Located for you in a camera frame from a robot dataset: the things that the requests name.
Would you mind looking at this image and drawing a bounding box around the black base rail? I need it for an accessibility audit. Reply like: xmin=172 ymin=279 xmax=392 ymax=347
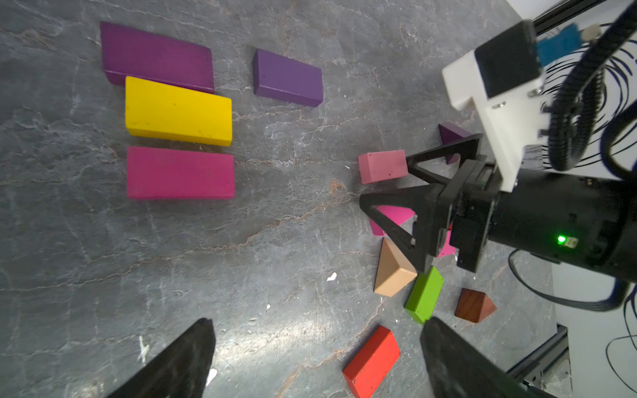
xmin=507 ymin=324 xmax=572 ymax=397

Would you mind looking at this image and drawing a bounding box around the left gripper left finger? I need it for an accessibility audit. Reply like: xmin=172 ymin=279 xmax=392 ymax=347
xmin=109 ymin=318 xmax=216 ymax=397

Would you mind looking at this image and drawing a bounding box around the magenta block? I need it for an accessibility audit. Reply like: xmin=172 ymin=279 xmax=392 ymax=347
xmin=369 ymin=206 xmax=415 ymax=236
xmin=437 ymin=229 xmax=457 ymax=258
xmin=127 ymin=146 xmax=236 ymax=200

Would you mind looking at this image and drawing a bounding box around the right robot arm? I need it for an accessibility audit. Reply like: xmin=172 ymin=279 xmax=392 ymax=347
xmin=359 ymin=134 xmax=636 ymax=282

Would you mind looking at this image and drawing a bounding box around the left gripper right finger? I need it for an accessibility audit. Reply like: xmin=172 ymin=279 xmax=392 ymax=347
xmin=421 ymin=317 xmax=550 ymax=398

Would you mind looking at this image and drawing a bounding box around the tan wooden block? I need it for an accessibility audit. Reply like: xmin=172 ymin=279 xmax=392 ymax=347
xmin=373 ymin=238 xmax=418 ymax=297

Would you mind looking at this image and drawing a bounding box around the green block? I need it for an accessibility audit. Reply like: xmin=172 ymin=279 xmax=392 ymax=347
xmin=404 ymin=267 xmax=444 ymax=324

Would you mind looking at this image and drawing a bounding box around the yellow block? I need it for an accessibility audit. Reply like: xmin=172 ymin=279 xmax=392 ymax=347
xmin=124 ymin=76 xmax=233 ymax=147

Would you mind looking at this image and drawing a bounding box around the light pink block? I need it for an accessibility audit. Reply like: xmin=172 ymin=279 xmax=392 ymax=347
xmin=358 ymin=150 xmax=408 ymax=184

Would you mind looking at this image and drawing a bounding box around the purple block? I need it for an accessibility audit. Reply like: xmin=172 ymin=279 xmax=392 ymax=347
xmin=100 ymin=22 xmax=215 ymax=94
xmin=438 ymin=122 xmax=472 ymax=165
xmin=252 ymin=49 xmax=323 ymax=107

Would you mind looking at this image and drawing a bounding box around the magenta block bottom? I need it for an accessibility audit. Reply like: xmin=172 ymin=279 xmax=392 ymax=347
xmin=437 ymin=229 xmax=457 ymax=258

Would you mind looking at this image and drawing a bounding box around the brown triangle block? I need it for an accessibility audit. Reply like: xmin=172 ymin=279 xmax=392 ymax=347
xmin=455 ymin=288 xmax=497 ymax=323

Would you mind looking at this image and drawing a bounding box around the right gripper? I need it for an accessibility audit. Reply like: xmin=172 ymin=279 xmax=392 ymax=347
xmin=359 ymin=133 xmax=516 ymax=274

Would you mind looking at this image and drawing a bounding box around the red block lower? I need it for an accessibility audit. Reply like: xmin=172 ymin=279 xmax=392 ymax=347
xmin=343 ymin=326 xmax=401 ymax=398

